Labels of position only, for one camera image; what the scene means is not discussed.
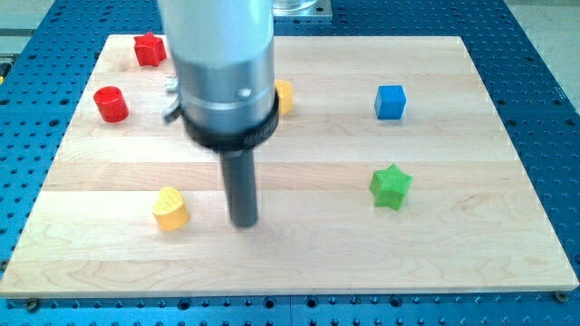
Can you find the wooden board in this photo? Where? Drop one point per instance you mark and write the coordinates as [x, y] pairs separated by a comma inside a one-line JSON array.
[[470, 222]]

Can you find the yellow heart block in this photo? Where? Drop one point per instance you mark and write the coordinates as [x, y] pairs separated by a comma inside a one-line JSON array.
[[170, 210]]

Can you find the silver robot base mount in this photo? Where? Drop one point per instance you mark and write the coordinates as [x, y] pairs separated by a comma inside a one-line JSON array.
[[303, 10]]

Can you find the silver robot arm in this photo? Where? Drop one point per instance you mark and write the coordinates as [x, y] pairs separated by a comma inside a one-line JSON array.
[[223, 53]]

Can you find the green star block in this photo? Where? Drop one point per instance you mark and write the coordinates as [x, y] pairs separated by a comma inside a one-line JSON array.
[[389, 187]]

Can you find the black clamp ring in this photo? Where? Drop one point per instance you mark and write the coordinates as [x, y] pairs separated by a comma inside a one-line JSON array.
[[220, 141]]

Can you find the yellow hexagon block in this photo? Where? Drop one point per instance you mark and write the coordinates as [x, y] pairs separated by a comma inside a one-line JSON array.
[[284, 90]]

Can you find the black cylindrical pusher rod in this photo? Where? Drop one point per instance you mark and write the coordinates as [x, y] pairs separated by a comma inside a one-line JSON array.
[[238, 172]]

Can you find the red star block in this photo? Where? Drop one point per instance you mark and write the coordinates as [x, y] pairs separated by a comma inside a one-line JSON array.
[[149, 49]]

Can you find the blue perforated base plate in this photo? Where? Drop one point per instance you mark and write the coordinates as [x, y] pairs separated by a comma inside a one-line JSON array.
[[45, 84]]

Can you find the blue cube block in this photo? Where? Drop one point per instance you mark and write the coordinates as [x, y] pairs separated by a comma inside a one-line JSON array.
[[390, 102]]

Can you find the red cylinder block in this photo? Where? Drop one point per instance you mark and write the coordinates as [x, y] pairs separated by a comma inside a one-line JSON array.
[[111, 104]]

